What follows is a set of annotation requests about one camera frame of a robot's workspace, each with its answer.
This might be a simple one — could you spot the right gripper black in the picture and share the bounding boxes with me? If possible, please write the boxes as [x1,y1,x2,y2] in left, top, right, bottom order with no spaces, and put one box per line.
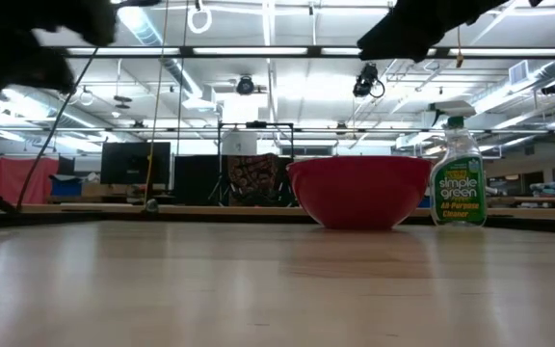
[356,0,544,64]

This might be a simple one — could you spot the black computer monitor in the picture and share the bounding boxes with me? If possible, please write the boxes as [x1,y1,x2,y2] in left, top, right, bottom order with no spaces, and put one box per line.
[100,141,172,186]

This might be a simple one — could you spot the red cloth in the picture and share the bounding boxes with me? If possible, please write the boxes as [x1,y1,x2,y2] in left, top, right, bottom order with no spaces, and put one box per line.
[0,155,61,205]

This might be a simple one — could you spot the blue storage box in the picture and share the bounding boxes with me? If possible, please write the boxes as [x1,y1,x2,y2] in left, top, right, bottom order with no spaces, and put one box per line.
[49,174,84,198]

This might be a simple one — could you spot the large red plastic bowl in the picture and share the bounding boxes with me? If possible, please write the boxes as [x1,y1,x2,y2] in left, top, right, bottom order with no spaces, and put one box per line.
[285,154,434,230]

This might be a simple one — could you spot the green cleaner spray bottle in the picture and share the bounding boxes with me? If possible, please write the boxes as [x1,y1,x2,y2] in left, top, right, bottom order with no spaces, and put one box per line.
[429,99,489,227]

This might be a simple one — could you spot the patterned chair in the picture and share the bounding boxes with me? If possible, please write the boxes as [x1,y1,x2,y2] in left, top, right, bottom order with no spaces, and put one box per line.
[225,152,290,207]

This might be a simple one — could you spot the black overhead camera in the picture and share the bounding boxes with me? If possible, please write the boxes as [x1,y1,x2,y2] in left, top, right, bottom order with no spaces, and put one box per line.
[352,62,386,99]

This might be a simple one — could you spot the long black cable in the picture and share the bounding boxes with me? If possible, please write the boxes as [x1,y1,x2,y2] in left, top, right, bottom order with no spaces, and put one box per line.
[15,46,100,212]

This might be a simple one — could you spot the silver ceiling air duct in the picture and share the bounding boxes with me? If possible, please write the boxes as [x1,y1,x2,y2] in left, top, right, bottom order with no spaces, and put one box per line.
[116,5,202,98]

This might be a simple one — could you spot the yellow hanging cord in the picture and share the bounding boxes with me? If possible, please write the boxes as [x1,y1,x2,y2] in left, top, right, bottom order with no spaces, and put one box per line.
[142,0,171,206]

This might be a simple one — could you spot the white hanging ring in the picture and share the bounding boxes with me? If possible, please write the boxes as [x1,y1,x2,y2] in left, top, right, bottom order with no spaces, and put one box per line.
[186,3,213,36]

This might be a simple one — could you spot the round black ceiling camera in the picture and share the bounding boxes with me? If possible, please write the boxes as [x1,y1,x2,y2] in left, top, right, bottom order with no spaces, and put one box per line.
[235,75,256,96]

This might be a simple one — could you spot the black tripod stand frame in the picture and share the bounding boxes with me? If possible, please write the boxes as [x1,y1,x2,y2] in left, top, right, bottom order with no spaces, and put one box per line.
[208,120,297,207]

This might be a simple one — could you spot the black aluminium rig frame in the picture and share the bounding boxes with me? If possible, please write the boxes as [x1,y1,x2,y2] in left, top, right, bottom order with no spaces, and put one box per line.
[0,43,555,231]

